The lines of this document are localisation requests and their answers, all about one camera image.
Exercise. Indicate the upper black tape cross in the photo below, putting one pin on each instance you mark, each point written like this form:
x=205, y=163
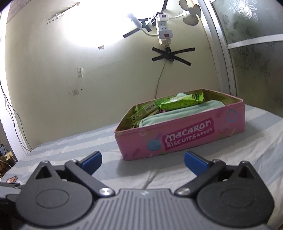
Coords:
x=147, y=22

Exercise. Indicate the black tape cross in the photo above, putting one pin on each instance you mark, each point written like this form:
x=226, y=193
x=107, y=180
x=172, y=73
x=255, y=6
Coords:
x=147, y=22
x=167, y=54

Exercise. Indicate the glass door metal frame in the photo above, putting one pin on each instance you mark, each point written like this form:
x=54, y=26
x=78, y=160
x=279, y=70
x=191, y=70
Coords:
x=248, y=37

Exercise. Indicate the pink macaron biscuit tin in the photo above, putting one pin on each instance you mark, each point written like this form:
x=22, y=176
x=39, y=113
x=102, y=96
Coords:
x=137, y=142

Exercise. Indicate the white lamp plug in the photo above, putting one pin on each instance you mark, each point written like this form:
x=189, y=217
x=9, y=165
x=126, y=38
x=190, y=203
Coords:
x=138, y=24

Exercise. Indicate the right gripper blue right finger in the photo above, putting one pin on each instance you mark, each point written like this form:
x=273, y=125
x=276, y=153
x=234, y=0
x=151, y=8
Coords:
x=197, y=164

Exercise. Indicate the green patterned tissue pack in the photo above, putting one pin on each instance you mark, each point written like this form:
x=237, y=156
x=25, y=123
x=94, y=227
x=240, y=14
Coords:
x=182, y=102

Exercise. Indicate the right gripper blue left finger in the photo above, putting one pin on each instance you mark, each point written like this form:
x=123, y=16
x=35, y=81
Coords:
x=92, y=162

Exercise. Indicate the mint green pouch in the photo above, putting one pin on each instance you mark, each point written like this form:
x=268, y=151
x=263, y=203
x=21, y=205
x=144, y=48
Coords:
x=180, y=113

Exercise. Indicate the white power strip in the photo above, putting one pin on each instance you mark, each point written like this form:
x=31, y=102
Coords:
x=164, y=33

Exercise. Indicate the green barcode box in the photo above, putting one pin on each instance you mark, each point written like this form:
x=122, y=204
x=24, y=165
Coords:
x=147, y=109

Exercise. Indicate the mint green plush toy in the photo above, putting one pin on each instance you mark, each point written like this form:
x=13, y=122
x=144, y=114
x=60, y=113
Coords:
x=181, y=95

